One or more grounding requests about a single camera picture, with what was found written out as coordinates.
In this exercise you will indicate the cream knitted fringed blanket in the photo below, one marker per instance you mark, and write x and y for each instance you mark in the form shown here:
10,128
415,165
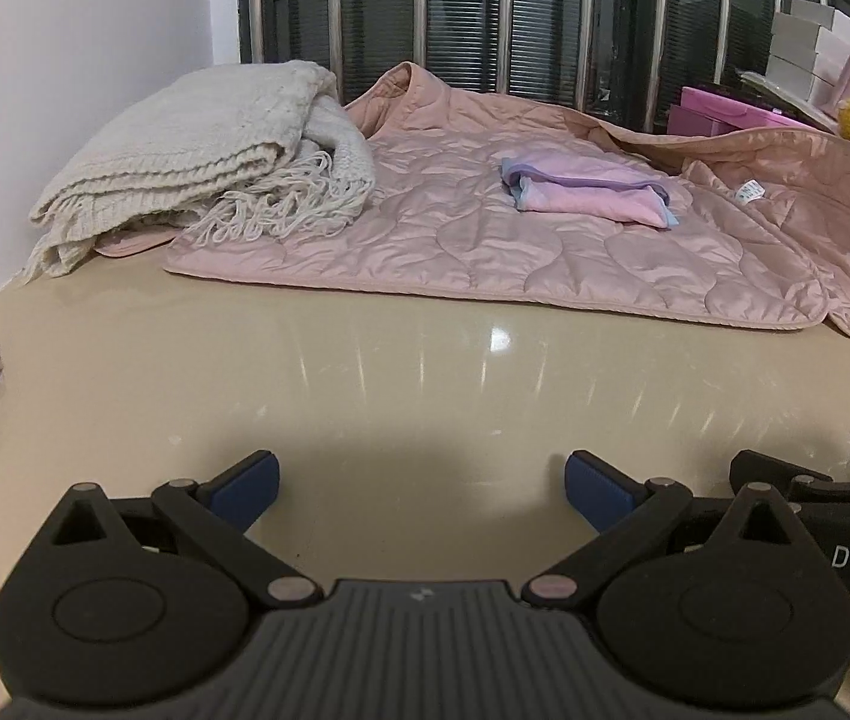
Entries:
192,150

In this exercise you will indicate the stack of white boxes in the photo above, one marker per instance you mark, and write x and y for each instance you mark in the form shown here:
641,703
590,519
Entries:
814,45

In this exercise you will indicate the pink quilted jacket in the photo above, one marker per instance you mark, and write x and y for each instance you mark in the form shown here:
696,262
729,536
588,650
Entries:
515,255

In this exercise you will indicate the flat plastic-wrapped packet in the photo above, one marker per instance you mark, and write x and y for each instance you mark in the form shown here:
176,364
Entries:
784,90

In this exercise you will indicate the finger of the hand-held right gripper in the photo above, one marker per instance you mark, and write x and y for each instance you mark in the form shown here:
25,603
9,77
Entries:
766,471

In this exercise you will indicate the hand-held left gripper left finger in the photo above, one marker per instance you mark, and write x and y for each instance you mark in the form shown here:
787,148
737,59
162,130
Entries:
246,489

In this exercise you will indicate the pink flat box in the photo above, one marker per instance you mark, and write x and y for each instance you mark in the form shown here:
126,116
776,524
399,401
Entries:
724,114

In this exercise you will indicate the metal window bars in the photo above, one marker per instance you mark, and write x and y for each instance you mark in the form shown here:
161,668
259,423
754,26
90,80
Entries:
485,11

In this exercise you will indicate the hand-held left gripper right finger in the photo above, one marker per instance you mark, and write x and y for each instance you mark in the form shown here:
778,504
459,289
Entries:
596,491

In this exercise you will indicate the pink garment with purple trim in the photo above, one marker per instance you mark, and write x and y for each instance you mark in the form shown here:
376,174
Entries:
590,191

